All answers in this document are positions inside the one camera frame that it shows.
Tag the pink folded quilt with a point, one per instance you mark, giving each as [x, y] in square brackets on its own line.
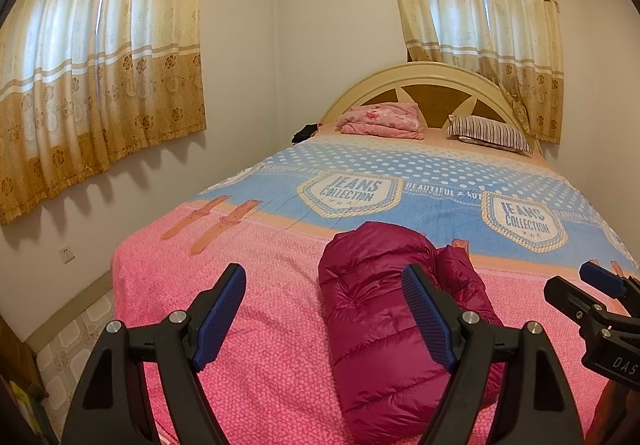
[380, 120]

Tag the brown wooden cabinet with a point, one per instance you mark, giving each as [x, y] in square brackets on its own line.
[12, 365]

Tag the magenta puffer jacket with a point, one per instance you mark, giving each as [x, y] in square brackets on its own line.
[370, 325]

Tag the wide floral beige curtain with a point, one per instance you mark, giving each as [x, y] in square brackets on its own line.
[100, 75]

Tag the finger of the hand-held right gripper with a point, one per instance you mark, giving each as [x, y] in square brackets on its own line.
[570, 297]
[600, 275]

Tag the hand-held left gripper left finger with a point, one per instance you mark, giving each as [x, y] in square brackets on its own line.
[220, 315]

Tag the bed with pink blue cover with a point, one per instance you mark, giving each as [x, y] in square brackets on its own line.
[275, 325]

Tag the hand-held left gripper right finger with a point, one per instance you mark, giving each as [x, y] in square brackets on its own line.
[425, 315]

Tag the floral beige curtain with valance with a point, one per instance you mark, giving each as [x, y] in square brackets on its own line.
[440, 0]

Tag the white wall socket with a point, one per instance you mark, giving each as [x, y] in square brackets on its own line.
[66, 254]

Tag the striped pillow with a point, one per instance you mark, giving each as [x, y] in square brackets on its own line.
[490, 132]

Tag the cream wooden headboard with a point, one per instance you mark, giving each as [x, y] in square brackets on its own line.
[425, 70]

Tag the black cloth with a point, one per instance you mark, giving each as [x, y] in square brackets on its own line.
[305, 134]

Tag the person's right hand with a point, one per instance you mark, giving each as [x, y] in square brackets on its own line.
[612, 417]

